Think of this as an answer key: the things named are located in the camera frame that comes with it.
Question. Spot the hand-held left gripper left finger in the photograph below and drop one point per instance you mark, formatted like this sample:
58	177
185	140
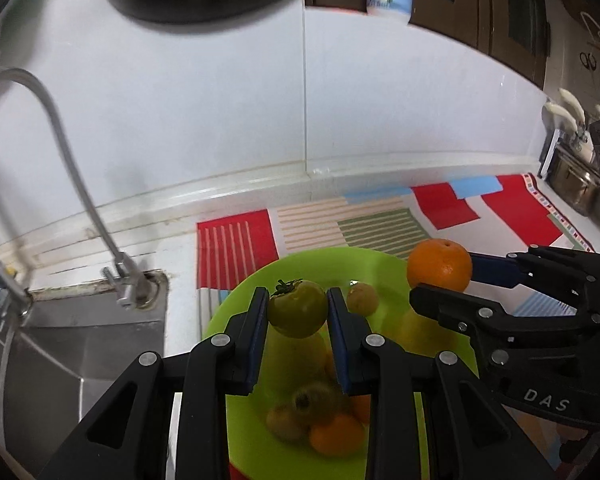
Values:
258	345

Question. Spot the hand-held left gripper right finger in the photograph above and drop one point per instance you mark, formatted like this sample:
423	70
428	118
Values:
339	350

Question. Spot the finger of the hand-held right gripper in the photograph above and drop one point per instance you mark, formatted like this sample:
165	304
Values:
445	305
490	267

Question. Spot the large orange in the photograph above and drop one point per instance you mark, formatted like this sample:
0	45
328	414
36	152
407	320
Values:
337	435
440	265

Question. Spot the green plate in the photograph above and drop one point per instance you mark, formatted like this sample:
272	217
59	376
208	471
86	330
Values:
330	265

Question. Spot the person's right hand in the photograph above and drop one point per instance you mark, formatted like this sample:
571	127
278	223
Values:
580	442

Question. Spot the small orange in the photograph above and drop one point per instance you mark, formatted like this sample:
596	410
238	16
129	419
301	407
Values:
361	408

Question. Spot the colourful patterned mat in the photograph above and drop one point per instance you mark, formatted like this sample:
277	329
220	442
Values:
445	205

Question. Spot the shiny steel pot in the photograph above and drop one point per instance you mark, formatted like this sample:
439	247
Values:
575	180

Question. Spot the slim gooseneck faucet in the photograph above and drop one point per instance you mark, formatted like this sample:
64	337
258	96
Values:
130	280

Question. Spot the steel sink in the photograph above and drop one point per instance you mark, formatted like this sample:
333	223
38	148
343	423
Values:
80	340

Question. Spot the black scissors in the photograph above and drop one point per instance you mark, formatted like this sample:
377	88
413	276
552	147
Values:
588	60

